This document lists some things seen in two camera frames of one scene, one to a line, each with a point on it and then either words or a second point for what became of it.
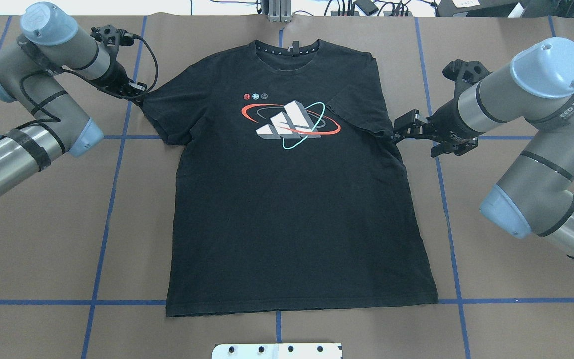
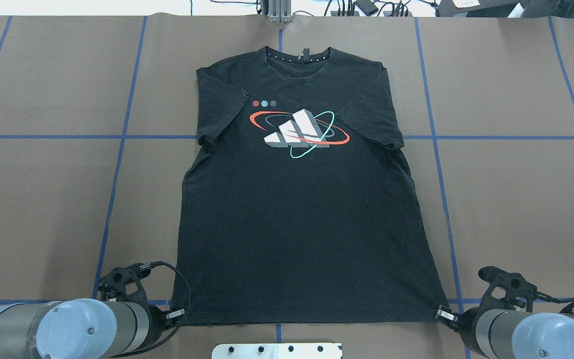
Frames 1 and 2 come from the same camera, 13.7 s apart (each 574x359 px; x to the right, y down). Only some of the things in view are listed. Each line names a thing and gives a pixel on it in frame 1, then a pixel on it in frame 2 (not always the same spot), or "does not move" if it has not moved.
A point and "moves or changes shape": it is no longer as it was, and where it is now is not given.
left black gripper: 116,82 -> 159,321
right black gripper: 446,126 -> 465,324
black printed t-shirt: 288,191 moves or changes shape
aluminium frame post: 279,11 does not move
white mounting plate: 277,351 does not move
